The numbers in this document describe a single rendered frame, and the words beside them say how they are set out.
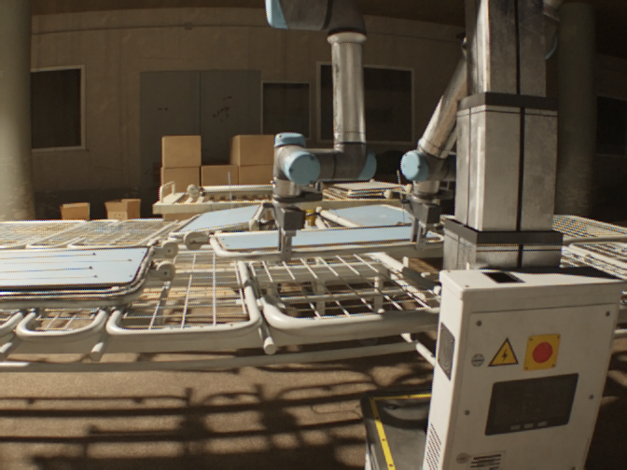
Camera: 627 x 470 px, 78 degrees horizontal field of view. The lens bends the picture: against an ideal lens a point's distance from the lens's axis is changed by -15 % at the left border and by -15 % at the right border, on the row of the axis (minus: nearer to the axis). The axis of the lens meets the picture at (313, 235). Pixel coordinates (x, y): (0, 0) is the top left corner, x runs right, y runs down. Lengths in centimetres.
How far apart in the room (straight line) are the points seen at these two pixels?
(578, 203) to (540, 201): 637
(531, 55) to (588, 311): 44
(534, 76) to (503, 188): 21
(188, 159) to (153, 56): 305
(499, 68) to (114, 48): 711
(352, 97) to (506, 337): 65
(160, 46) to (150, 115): 111
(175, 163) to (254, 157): 83
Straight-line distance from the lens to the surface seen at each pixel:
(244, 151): 487
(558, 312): 74
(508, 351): 72
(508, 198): 80
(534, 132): 82
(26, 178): 573
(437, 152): 112
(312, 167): 101
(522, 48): 84
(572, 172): 717
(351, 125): 107
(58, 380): 205
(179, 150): 479
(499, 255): 79
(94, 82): 762
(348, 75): 109
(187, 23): 751
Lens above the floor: 88
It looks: 10 degrees down
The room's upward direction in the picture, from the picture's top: straight up
